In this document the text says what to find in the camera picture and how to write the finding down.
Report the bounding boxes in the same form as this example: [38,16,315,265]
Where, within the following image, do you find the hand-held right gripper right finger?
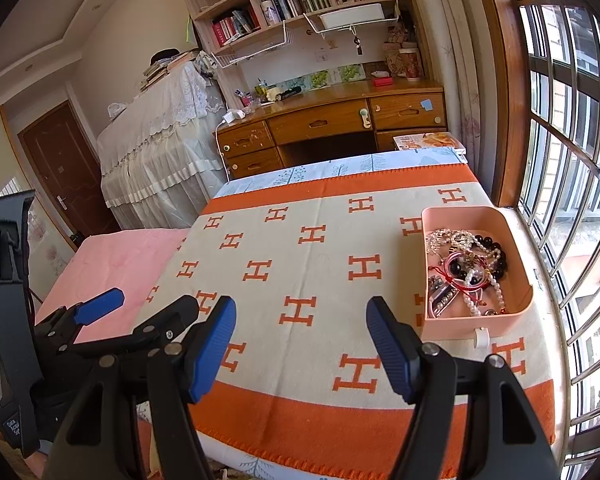
[366,296,561,480]

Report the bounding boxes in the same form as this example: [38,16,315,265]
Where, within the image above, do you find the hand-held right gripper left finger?
[42,295,238,480]

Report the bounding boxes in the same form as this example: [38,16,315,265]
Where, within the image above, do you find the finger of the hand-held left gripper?
[94,295,201,358]
[34,287,127,356]

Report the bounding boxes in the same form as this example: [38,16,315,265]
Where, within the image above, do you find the pink jewelry box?
[420,205,535,349]

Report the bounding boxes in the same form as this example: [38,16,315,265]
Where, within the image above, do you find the long white pearl necklace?
[459,279,507,318]

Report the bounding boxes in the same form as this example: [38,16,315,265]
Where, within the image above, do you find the red string bracelet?
[429,254,502,292]

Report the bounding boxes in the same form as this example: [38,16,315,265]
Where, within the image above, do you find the pink bed sheet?
[32,227,192,347]

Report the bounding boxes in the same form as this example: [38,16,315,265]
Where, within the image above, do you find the orange and cream blanket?
[130,164,557,480]

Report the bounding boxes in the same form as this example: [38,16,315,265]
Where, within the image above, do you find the brown wooden door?
[17,100,122,242]

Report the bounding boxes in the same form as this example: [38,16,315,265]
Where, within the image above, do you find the patterned sliding door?
[0,106,77,311]

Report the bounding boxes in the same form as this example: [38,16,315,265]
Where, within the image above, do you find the lace covered piano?
[96,62,229,232]

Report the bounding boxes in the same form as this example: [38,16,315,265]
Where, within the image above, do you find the food magazine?
[392,131,469,157]

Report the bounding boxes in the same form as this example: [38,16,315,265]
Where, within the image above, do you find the stack of books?
[139,49,202,94]

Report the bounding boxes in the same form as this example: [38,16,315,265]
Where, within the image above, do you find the wooden desk with drawers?
[215,80,449,182]

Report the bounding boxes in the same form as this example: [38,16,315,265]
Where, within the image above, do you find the metal window bars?
[500,0,600,472]

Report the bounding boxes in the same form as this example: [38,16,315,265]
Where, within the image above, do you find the grape picture strip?
[299,64,364,89]

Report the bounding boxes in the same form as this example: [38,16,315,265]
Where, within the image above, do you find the floral ceramic jar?
[397,47,426,82]

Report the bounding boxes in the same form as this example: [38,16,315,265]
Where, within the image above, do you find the row of red books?
[211,7,261,47]

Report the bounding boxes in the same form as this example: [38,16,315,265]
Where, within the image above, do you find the white floral curtain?
[409,0,482,162]

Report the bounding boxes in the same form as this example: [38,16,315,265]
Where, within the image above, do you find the row of dark books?
[272,0,304,23]

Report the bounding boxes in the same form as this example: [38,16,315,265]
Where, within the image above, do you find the white plastic tray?
[318,3,386,29]

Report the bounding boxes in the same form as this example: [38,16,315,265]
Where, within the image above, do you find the black bead bracelet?
[447,234,509,282]

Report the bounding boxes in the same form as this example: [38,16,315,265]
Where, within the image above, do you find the white charger with cable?
[214,109,247,182]

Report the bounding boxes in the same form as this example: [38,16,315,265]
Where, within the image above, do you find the wooden window frame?
[469,0,532,209]

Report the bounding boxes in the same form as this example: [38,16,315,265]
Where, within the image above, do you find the empty white wire basket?
[210,21,294,69]

